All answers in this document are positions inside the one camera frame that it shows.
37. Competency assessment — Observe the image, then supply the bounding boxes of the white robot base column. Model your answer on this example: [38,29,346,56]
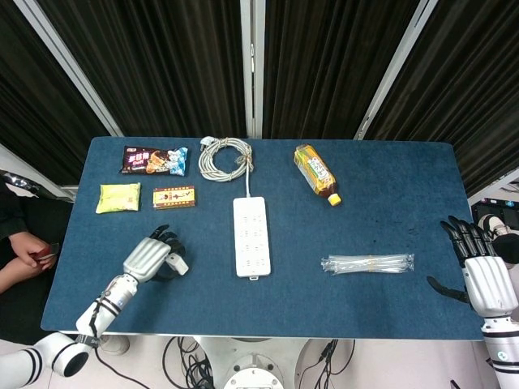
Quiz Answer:
[190,336,337,389]

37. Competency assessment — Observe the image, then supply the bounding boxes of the yellow-green snack packet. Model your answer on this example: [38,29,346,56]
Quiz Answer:
[95,182,142,215]

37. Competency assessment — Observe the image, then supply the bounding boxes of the white charger block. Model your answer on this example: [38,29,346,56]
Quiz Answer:
[168,253,190,276]

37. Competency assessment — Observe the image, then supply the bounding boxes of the bundle of wrapped clear straws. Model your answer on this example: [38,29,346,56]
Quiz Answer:
[320,253,416,276]

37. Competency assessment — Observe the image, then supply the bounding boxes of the black floor cables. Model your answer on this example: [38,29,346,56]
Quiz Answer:
[298,339,356,389]
[161,336,216,389]

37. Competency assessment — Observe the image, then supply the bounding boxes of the plain white shoe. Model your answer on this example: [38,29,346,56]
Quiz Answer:
[99,335,131,357]

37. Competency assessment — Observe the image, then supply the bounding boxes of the red and yellow small box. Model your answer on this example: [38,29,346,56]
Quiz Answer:
[152,186,199,211]

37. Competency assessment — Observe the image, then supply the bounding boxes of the white power strip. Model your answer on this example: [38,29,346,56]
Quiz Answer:
[232,196,272,281]

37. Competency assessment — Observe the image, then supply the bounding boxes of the black equipment case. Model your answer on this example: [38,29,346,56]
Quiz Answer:
[472,196,519,228]

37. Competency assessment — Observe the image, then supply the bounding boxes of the seated person in black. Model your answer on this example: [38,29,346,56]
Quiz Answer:
[0,177,75,346]

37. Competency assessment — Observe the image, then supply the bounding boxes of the coiled white power cable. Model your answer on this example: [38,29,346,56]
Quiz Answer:
[198,136,255,199]

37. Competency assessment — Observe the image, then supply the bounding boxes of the white metal frame post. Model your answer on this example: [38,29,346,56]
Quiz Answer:
[239,0,265,139]
[0,143,79,203]
[11,0,125,137]
[354,0,440,141]
[465,164,519,207]

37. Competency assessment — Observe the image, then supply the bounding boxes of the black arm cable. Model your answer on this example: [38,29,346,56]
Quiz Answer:
[87,298,144,389]

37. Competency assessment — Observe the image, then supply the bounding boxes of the tea bottle with yellow cap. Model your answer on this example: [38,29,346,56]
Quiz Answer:
[294,143,343,207]

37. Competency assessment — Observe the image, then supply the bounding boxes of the blue fabric table mat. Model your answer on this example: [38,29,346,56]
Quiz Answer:
[40,136,487,341]

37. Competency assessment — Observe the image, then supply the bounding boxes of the black pleated curtain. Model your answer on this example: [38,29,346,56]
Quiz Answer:
[262,0,422,139]
[0,0,113,186]
[36,0,248,138]
[364,0,519,198]

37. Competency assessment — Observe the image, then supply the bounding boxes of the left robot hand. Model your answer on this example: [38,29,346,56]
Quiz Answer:
[122,224,191,283]

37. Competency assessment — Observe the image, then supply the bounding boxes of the dark ice cream snack bag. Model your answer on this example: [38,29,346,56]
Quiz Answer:
[118,145,191,177]

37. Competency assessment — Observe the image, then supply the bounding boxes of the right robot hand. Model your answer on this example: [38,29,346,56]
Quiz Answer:
[427,216,519,320]

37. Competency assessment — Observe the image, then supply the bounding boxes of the white sneaker with black trouser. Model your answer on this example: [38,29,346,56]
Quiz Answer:
[477,214,519,260]

